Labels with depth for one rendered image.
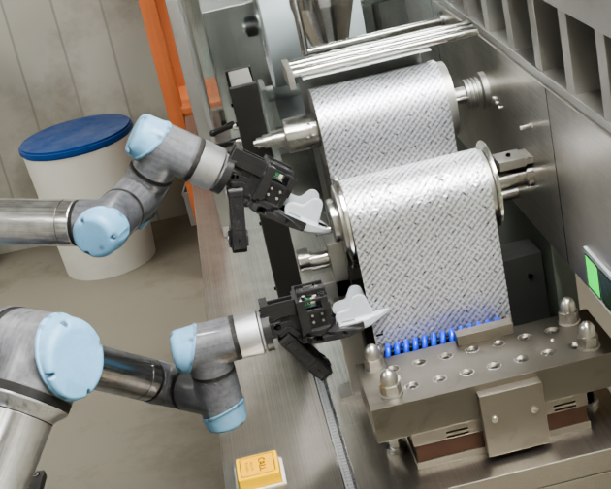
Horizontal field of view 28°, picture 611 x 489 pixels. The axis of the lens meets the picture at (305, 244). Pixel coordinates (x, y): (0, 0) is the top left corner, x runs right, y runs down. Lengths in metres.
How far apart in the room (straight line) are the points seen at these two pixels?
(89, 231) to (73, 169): 3.42
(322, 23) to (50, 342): 1.16
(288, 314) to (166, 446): 2.08
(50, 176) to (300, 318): 3.44
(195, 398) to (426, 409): 0.40
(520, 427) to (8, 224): 0.86
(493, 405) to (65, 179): 3.63
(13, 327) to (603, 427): 0.93
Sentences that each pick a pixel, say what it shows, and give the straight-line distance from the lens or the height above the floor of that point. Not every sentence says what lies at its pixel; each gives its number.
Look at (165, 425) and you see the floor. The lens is 4.15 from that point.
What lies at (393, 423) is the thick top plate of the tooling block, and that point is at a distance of 1.91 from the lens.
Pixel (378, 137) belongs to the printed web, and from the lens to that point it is 2.18.
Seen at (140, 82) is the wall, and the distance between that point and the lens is 5.82.
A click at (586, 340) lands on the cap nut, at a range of 1.95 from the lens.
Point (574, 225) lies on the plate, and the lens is 1.89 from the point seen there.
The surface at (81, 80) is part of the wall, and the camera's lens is 5.85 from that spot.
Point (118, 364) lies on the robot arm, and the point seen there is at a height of 1.12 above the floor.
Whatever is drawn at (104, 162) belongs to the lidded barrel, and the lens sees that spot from 5.30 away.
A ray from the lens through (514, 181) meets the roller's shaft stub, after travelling 2.06.
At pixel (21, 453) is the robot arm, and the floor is 1.17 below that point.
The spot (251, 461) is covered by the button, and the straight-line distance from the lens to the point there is 2.04.
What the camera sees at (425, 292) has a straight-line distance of 2.04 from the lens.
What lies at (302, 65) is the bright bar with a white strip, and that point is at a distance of 2.23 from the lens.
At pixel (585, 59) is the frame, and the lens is 1.75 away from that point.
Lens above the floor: 1.98
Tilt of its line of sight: 22 degrees down
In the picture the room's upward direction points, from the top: 13 degrees counter-clockwise
